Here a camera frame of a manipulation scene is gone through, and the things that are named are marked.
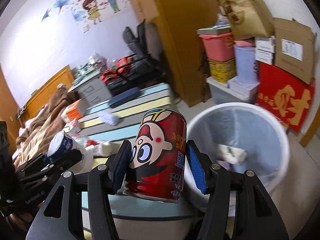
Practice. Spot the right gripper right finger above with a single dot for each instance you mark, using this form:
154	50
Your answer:
256	216

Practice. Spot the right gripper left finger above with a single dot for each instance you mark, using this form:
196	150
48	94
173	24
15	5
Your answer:
61	215

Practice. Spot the white blue yogurt cup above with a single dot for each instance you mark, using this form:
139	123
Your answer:
61	144

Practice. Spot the red cartoon drink can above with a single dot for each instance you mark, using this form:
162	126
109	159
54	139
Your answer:
156	168

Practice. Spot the white trash bin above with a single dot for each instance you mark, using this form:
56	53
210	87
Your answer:
250	128

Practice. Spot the brown blanket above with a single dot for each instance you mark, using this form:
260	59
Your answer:
35	140

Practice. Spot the strawberry milk carton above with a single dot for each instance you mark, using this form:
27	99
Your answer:
73	128

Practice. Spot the wooden headboard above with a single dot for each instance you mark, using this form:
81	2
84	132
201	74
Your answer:
43	94

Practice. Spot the orange white tissue box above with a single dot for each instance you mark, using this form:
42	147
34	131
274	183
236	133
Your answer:
75	111

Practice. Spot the grey drawer cabinet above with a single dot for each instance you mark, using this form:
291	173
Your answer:
92	89

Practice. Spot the red gift box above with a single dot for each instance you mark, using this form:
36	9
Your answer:
284	95

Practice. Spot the grey storage box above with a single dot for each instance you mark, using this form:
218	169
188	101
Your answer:
223	94

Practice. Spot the items on cabinet top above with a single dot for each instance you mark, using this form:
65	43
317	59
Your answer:
95	62

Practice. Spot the dark blue glasses case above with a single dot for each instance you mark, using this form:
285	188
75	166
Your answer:
124	97

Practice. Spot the lavender cylinder container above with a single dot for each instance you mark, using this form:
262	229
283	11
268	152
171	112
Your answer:
246	68

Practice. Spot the yellow printed box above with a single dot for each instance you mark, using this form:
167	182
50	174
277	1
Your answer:
222	72

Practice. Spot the red plaid bag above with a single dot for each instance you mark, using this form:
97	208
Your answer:
116	69

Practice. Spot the white small boxes stack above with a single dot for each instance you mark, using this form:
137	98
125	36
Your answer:
265	49

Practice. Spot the pink plastic bin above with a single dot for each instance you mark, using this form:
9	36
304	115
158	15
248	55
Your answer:
218	47

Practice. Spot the brown cardboard box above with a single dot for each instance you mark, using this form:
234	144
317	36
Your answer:
295	47

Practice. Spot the black office chair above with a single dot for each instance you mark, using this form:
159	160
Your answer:
145	70

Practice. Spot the gold paper bag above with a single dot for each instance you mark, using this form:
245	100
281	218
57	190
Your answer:
248	18

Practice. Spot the wooden wardrobe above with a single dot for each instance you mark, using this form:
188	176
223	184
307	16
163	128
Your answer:
177	22

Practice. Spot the cartoon couple wall sticker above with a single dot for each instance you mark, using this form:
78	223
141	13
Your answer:
87	13

